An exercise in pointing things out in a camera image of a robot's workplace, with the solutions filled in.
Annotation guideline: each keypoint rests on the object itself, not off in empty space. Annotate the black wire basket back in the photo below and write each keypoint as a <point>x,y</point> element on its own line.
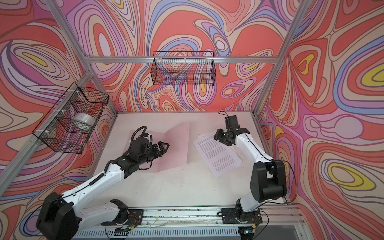
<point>179,68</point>

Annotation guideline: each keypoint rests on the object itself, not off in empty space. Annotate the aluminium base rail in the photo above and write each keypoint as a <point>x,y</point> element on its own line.
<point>202,223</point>

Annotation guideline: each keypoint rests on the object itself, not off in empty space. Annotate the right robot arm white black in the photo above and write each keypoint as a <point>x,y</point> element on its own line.
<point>268,180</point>

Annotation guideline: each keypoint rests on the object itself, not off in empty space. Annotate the pink file folder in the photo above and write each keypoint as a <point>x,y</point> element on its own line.
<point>176,156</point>

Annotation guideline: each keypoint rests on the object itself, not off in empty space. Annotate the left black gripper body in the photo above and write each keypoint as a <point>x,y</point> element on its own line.
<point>148,156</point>

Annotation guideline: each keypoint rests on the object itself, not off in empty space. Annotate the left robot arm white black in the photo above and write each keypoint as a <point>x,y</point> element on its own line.
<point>63,215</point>

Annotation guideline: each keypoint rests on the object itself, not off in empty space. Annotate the aluminium frame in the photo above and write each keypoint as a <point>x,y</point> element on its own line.
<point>42,56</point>

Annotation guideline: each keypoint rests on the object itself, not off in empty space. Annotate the printed english text sheet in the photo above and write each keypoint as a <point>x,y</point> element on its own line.
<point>219,158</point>

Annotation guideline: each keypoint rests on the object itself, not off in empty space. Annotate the black wire basket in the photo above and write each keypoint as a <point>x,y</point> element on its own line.
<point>179,68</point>
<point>60,134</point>

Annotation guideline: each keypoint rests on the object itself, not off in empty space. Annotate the black wire basket left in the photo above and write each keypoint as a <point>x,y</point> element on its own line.
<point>60,134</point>

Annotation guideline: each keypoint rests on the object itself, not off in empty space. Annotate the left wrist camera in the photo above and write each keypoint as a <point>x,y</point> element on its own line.
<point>147,136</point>

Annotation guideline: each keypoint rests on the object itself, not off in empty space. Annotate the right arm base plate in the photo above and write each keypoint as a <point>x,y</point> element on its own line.
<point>237,216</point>

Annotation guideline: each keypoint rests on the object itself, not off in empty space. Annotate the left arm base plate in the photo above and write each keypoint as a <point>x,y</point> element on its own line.
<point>130,218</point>

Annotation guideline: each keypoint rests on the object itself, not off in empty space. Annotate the white tape roll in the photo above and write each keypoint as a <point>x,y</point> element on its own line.
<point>83,121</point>

